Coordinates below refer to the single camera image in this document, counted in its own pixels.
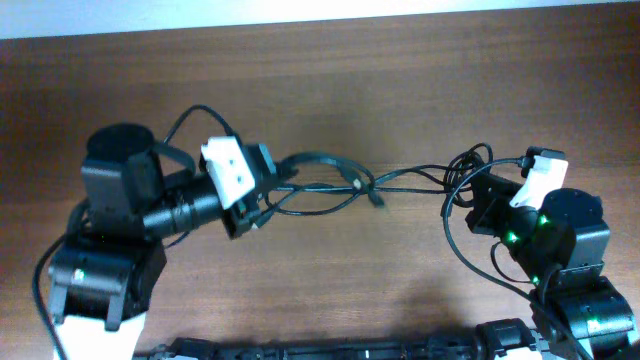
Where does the black USB cable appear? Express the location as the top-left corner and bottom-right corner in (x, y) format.
(252, 142), (495, 231)

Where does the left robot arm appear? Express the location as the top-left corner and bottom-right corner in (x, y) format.
(48, 123), (281, 359)

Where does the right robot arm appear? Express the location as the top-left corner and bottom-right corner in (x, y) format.
(466, 172), (639, 359)

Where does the right camera cable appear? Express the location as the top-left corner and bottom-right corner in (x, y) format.
(441, 156), (596, 360)

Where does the camera cable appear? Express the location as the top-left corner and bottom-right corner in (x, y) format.
(31, 104), (236, 360)
(441, 156), (596, 360)

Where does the left camera cable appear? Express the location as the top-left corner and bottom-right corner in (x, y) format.
(31, 104), (236, 360)

